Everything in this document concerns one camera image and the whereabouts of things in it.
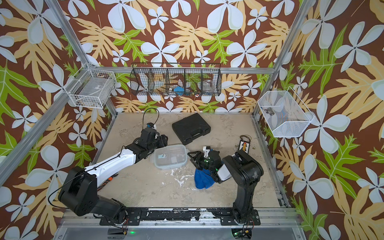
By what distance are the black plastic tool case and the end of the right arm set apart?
134 millimetres

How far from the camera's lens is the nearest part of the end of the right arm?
0.76m

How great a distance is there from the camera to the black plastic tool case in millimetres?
1025
